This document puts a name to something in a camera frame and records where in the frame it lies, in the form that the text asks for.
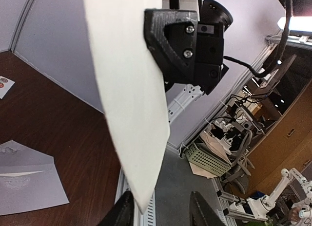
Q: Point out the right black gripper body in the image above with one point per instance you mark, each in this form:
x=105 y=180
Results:
x=209 y=67

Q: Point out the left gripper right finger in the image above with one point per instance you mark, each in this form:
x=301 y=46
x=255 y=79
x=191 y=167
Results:
x=201 y=213

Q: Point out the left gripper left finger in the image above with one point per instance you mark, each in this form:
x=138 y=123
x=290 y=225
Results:
x=122 y=213

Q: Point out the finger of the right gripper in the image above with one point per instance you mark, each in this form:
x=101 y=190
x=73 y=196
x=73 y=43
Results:
x=170 y=36

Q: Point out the white letter paper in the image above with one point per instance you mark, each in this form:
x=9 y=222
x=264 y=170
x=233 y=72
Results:
x=131 y=90

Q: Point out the white envelope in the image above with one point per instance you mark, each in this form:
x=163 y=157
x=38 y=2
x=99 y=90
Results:
x=28 y=180

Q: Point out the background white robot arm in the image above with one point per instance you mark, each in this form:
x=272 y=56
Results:
x=257 y=210

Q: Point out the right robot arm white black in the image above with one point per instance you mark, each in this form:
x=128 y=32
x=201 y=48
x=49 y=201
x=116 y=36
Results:
x=210 y=11

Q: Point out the sticker sheet with round stickers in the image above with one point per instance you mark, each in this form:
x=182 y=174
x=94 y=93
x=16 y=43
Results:
x=5 y=85

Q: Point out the front aluminium rail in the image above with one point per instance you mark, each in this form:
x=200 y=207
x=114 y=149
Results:
x=148 y=218

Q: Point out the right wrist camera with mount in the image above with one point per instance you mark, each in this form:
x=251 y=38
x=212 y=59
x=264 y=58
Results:
x=183 y=4

